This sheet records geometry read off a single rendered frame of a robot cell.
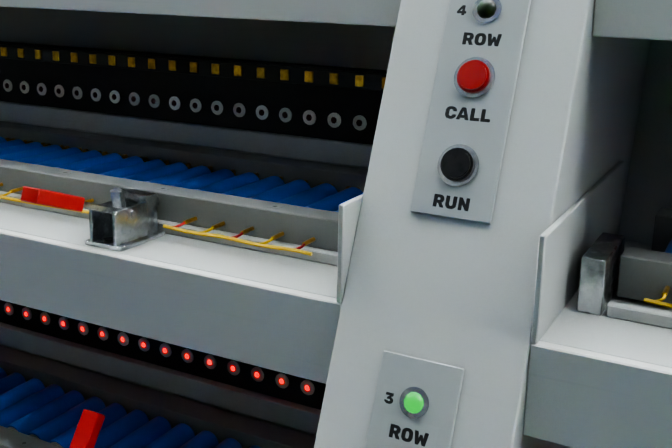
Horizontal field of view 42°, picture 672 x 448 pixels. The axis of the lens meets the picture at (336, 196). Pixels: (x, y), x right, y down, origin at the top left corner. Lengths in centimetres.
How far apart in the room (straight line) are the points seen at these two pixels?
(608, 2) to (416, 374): 20
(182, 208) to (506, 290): 22
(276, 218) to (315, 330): 9
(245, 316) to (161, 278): 6
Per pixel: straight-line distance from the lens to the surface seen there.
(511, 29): 43
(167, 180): 61
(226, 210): 52
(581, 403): 41
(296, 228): 50
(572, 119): 42
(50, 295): 55
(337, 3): 49
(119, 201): 53
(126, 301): 51
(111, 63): 75
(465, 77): 42
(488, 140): 42
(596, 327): 43
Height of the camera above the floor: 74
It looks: 5 degrees up
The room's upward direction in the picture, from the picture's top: 11 degrees clockwise
